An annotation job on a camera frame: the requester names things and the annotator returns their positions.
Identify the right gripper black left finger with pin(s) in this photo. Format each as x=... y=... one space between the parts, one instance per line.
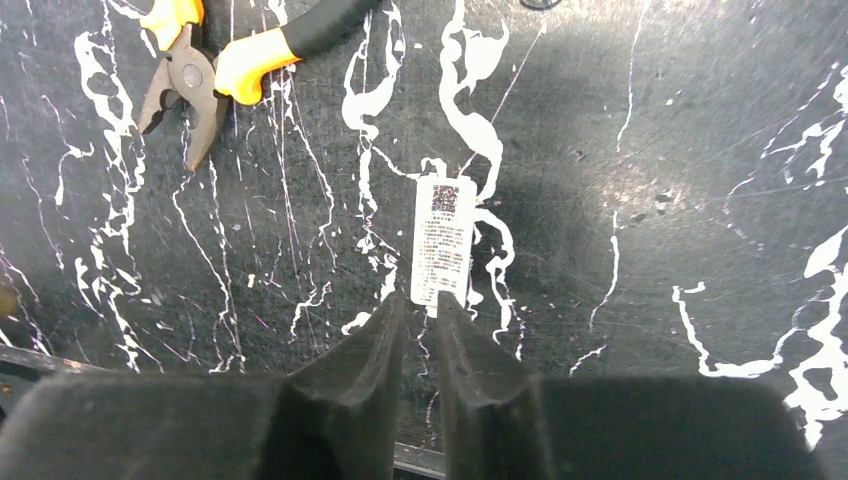
x=332 y=419

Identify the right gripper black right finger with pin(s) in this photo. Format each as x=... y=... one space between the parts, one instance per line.
x=501 y=421

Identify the orange handled pliers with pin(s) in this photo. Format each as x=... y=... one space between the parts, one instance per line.
x=208 y=83

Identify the white remote battery cover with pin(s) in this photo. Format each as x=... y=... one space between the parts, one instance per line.
x=442 y=239

